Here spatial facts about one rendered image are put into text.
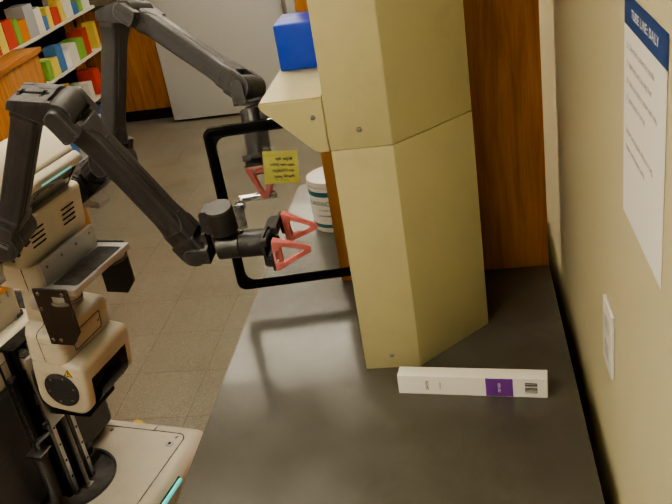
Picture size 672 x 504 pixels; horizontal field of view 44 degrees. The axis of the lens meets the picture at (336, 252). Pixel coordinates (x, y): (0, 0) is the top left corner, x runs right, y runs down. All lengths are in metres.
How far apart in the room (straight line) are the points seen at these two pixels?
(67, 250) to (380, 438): 1.01
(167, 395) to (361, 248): 2.02
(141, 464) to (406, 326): 1.29
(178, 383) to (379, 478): 2.14
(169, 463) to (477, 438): 1.36
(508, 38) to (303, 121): 0.53
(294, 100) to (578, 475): 0.78
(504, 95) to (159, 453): 1.56
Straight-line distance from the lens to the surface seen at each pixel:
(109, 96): 2.19
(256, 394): 1.68
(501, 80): 1.81
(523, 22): 1.78
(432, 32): 1.48
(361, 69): 1.42
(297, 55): 1.63
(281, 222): 1.74
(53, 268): 2.13
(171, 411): 3.36
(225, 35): 6.61
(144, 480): 2.63
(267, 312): 1.94
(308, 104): 1.44
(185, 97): 6.83
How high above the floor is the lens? 1.91
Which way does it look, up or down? 27 degrees down
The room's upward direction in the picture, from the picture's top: 10 degrees counter-clockwise
